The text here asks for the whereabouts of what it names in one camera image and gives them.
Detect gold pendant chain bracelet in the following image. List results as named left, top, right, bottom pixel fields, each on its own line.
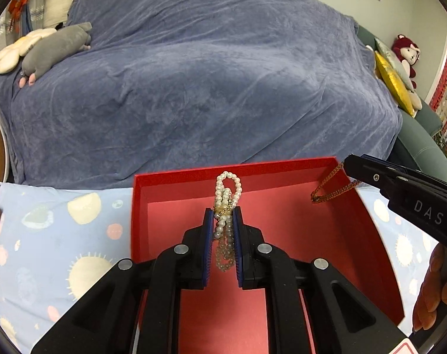
left=310, top=162, right=362, bottom=204

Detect white pearl necklace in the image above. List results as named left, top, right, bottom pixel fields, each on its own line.
left=212, top=170, right=243, bottom=273

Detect person's right hand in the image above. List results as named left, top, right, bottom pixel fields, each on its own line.
left=412, top=244, right=447, bottom=332

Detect red cardboard box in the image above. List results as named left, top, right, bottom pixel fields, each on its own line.
left=130, top=158, right=404, bottom=353

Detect yellow pillow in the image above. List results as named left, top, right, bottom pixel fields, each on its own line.
left=374, top=50, right=416, bottom=117

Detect blue planet-print tablecloth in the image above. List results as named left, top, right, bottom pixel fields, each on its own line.
left=0, top=181, right=447, bottom=354

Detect red monkey plush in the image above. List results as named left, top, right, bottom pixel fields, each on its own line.
left=392, top=35, right=421, bottom=89

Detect grey patterned pillow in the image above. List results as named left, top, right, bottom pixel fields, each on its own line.
left=375, top=37, right=423, bottom=111

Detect blue-grey velvet bed cover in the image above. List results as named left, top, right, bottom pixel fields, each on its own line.
left=0, top=0, right=402, bottom=189

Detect grey plush toy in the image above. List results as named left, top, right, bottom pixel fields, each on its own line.
left=19, top=22, right=92, bottom=89

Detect cream flower plush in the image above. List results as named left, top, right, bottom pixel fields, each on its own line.
left=0, top=28, right=57, bottom=74

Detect red bow tieback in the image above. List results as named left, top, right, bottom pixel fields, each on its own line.
left=7, top=0, right=28, bottom=33

